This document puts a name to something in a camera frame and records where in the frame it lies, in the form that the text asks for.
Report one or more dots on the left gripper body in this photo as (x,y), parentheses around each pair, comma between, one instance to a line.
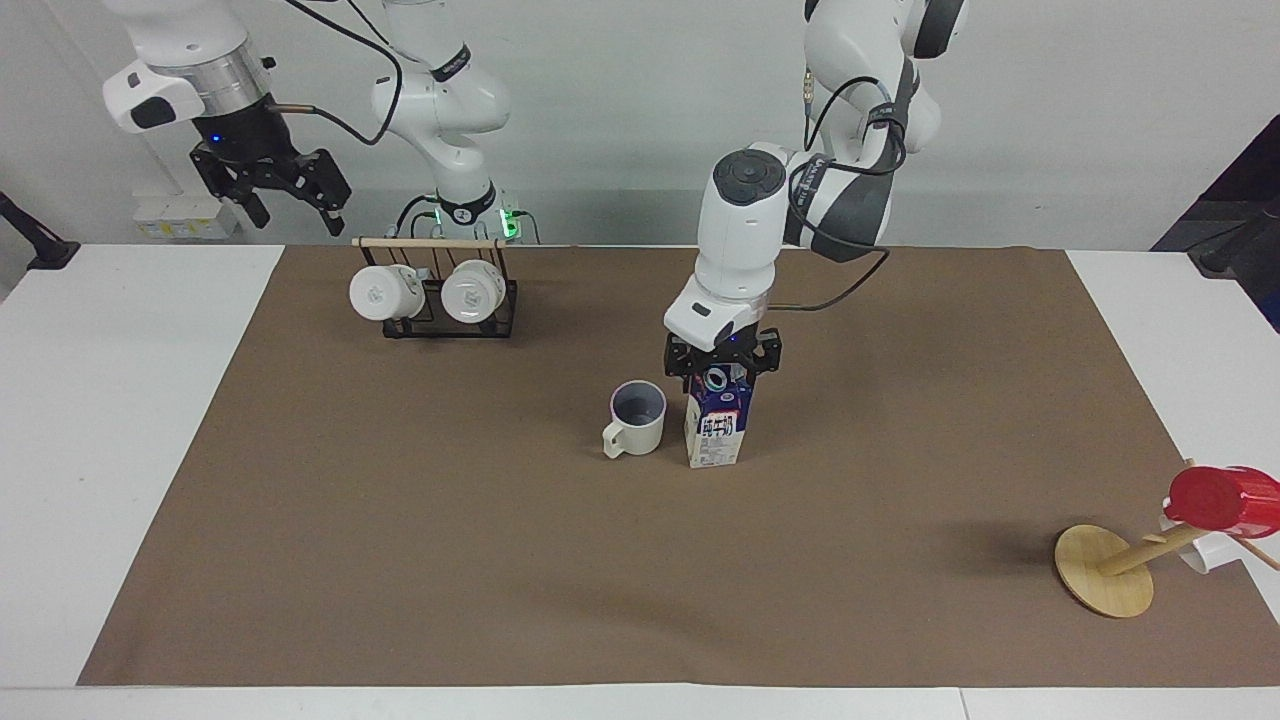
(728,362)

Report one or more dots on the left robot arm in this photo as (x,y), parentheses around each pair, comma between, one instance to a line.
(740,250)

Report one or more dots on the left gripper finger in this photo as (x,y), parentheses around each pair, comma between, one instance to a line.
(677,358)
(769,352)

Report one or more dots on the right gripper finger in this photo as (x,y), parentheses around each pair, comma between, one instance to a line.
(255,208)
(328,185)

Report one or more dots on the blue and white milk carton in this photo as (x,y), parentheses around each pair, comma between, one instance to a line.
(717,430)

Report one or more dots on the wooden mug tree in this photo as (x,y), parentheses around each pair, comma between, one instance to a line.
(1100,575)

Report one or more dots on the small white cup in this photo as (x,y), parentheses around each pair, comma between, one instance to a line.
(1210,553)

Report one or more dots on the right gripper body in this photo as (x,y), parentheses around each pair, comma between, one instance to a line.
(243,138)

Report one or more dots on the black stand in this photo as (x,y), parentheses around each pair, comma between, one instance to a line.
(30,240)

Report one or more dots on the white mug with grey inside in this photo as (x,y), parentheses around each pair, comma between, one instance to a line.
(640,420)

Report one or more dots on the red cup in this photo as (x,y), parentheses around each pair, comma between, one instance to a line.
(1225,500)

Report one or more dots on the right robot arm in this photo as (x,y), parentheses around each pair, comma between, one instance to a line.
(440,100)

